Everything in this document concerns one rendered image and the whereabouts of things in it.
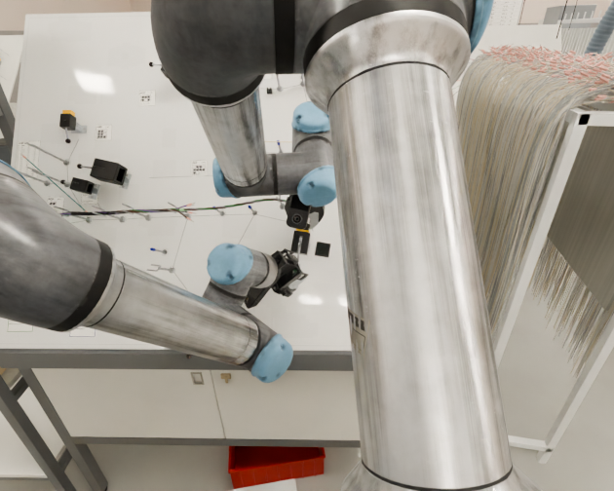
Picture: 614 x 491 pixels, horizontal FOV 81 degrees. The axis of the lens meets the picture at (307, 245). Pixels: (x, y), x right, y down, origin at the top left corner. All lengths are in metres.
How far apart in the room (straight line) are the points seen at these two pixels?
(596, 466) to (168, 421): 1.78
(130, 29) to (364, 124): 1.22
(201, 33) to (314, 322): 0.83
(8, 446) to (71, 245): 1.65
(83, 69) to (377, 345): 1.30
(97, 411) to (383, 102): 1.38
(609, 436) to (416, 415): 2.14
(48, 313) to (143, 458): 1.65
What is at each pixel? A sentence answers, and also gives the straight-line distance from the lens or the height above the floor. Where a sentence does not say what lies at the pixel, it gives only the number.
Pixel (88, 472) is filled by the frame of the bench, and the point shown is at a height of 0.17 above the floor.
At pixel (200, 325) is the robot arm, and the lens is 0.48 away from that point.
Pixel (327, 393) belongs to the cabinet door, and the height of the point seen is 0.65.
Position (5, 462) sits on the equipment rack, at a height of 0.24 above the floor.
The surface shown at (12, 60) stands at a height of 1.36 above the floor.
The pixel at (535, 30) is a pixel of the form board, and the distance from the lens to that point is 4.42.
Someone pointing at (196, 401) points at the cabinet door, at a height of 0.60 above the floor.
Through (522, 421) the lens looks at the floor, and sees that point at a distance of 2.18.
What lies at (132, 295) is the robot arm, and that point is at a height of 1.39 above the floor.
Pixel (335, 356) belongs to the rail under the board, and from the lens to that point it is 1.03.
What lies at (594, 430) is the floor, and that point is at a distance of 2.32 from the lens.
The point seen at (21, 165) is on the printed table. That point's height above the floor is 1.29.
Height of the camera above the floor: 1.62
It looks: 31 degrees down
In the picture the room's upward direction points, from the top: 1 degrees counter-clockwise
